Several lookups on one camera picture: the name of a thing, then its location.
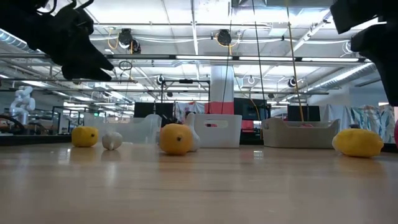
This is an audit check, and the white plastic basket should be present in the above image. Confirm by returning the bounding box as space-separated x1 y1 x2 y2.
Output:
193 113 243 149

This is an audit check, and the clear plastic container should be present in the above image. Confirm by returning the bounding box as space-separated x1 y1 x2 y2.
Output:
83 113 163 146

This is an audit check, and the yellow lemon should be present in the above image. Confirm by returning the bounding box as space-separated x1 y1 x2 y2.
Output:
71 126 100 148
331 128 385 159

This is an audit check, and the grey plastic basket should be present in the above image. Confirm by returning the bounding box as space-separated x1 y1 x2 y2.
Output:
261 117 341 149

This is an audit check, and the white column with red band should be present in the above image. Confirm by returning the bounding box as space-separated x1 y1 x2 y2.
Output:
210 65 235 115

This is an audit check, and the leaf-patterned cloth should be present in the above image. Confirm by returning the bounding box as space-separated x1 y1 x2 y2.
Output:
320 104 396 144

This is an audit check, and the thin black hanging cable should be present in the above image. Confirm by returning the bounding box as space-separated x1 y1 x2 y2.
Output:
220 17 233 115

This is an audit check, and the black ceiling cable reel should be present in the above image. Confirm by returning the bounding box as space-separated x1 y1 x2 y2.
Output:
117 27 134 49
216 29 233 47

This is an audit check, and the black monitor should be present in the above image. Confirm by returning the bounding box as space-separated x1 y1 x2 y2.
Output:
133 101 174 119
287 105 321 122
233 97 271 121

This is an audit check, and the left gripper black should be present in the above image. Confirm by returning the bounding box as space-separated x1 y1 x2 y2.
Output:
27 0 114 82

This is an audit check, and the floral white cloth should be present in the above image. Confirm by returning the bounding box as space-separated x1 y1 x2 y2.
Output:
173 101 206 124

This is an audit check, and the orange-yellow lemon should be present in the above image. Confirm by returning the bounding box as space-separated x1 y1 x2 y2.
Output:
159 123 193 156

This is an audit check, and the white garlic bulb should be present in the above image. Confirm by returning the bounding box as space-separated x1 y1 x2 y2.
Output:
101 131 124 151
183 112 201 152

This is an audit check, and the yellow hanging cable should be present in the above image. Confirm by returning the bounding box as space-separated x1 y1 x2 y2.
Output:
285 0 305 123

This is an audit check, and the black metal rack frame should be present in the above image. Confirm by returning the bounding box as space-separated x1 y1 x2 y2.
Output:
160 78 211 114

